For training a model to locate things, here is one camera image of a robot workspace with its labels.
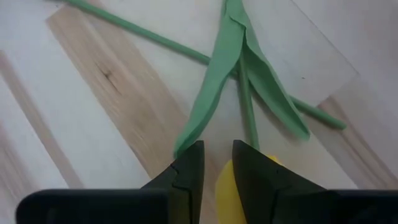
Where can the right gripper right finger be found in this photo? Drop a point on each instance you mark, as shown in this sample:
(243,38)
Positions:
(264,186)

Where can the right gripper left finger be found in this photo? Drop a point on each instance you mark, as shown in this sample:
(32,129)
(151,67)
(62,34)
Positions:
(186,186)

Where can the yellow tulip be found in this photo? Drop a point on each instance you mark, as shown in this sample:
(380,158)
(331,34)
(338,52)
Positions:
(217,77)

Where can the black tulip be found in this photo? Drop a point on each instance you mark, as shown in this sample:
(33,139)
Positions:
(140,30)

